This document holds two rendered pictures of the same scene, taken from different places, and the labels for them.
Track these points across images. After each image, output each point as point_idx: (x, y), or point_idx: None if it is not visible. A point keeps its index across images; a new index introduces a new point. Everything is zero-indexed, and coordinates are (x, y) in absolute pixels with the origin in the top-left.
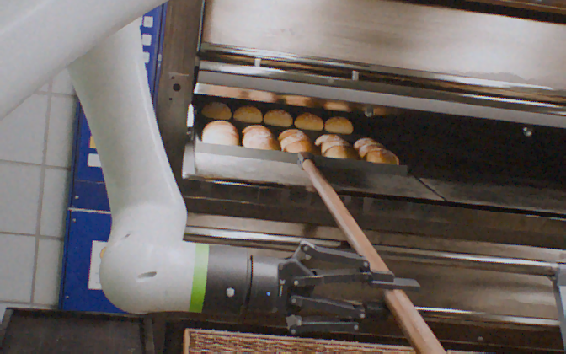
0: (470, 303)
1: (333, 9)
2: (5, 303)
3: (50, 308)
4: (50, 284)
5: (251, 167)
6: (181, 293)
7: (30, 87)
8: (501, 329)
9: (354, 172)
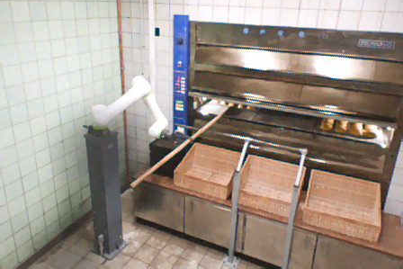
0: (254, 144)
1: (220, 78)
2: None
3: None
4: (172, 130)
5: (215, 109)
6: (156, 136)
7: (120, 111)
8: (263, 151)
9: (242, 111)
